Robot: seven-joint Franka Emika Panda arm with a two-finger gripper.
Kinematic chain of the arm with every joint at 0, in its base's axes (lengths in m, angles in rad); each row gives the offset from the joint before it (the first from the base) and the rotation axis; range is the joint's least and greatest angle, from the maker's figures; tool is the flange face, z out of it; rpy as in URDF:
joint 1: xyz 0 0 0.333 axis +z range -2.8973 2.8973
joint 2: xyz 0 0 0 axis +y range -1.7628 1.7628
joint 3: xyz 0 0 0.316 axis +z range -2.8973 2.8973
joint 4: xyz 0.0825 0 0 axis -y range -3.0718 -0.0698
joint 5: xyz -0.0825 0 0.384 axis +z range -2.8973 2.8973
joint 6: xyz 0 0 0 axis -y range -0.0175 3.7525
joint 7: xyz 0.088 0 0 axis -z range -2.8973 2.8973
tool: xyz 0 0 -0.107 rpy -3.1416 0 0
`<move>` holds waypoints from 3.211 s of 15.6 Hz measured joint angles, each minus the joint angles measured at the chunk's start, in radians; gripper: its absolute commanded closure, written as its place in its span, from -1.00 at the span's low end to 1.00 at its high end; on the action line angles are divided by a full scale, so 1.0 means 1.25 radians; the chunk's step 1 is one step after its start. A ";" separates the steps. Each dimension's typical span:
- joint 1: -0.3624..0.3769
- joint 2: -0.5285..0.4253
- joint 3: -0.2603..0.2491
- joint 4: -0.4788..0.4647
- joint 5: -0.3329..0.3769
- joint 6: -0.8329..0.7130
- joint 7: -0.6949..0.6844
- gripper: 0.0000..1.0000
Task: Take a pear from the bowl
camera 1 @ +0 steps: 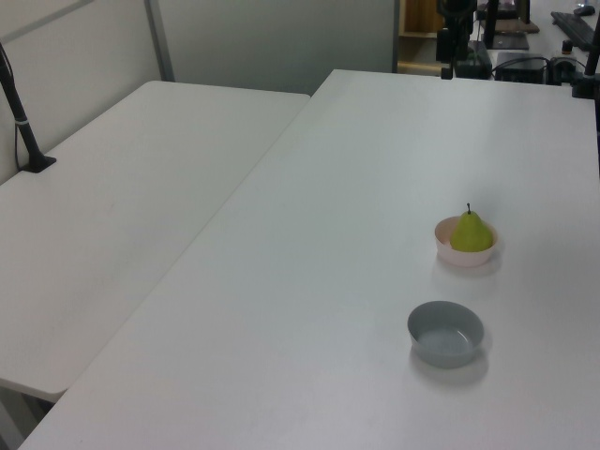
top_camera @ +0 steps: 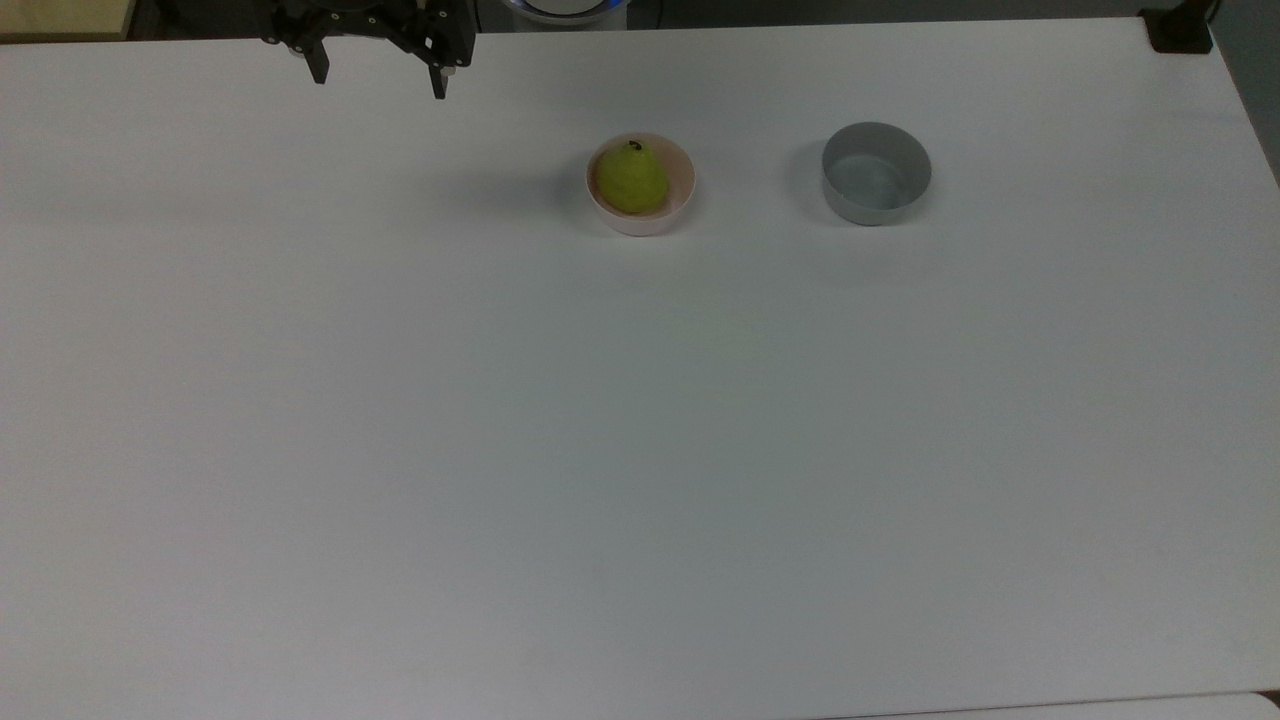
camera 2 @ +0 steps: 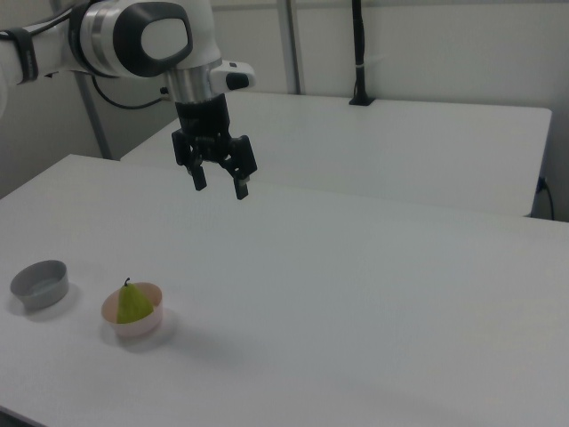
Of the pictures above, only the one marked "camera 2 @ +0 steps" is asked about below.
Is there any grey plastic bowl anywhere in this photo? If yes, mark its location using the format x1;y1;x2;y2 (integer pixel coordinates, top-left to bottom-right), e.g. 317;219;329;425
10;260;71;311

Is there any grey metal corner partition post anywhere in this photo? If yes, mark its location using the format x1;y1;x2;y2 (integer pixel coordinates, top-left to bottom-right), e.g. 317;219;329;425
72;72;113;160

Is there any green pear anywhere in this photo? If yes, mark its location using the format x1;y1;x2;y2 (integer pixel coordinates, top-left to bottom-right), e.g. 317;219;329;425
116;277;156;325

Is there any pink plastic bowl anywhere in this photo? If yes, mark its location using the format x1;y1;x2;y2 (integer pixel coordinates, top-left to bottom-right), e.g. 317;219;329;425
100;281;164;338

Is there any white side table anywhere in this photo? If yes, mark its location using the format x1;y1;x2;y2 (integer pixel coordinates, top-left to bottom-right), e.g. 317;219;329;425
118;91;553;218

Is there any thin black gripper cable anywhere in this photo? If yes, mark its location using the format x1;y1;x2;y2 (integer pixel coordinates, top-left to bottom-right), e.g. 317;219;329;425
0;1;169;110

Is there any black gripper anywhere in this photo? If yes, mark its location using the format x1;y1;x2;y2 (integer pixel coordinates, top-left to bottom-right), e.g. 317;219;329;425
172;98;260;202

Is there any black clamped camera pole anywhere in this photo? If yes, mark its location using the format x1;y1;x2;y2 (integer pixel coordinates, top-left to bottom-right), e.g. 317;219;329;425
348;0;377;107

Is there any black power cable with plug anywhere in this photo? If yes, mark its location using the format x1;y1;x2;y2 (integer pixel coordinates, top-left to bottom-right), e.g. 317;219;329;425
537;176;556;220

